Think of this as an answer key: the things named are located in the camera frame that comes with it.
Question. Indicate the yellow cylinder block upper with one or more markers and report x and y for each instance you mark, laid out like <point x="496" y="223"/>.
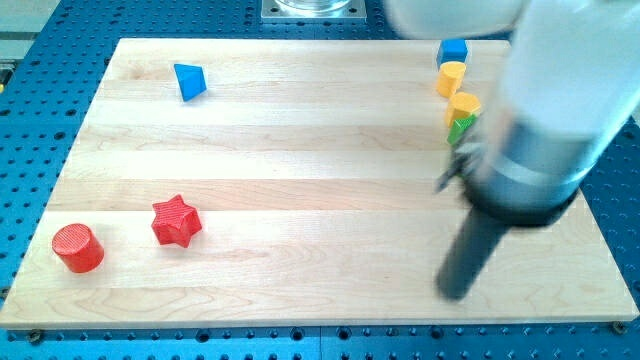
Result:
<point x="450" y="77"/>

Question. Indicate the green block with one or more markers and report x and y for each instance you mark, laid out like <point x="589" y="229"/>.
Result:
<point x="459" y="127"/>

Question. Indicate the yellow cylinder block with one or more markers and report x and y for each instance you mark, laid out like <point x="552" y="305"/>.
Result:
<point x="461" y="105"/>
<point x="450" y="77"/>

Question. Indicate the red cylinder block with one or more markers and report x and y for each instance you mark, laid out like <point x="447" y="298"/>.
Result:
<point x="78" y="248"/>

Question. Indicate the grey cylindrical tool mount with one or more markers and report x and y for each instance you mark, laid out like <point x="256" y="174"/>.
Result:
<point x="521" y="175"/>

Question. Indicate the blue cube block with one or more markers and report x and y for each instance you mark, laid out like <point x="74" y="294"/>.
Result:
<point x="452" y="50"/>

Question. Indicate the yellow cylinder block lower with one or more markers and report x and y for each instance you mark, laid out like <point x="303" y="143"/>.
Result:
<point x="461" y="105"/>

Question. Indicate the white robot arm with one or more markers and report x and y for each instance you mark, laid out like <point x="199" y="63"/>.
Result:
<point x="569" y="84"/>

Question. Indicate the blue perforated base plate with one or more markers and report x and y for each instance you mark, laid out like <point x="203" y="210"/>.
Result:
<point x="42" y="108"/>

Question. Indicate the red star block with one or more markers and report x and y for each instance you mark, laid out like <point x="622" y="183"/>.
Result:
<point x="175" y="222"/>

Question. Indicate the wooden board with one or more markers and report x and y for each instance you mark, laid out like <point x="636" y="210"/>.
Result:
<point x="312" y="165"/>

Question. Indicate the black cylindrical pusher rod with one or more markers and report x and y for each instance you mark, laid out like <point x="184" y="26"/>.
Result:
<point x="473" y="245"/>

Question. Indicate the blue triangular prism block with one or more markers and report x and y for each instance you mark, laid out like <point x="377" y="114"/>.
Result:
<point x="191" y="81"/>

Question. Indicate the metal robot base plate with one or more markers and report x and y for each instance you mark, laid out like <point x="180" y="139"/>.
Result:
<point x="299" y="10"/>

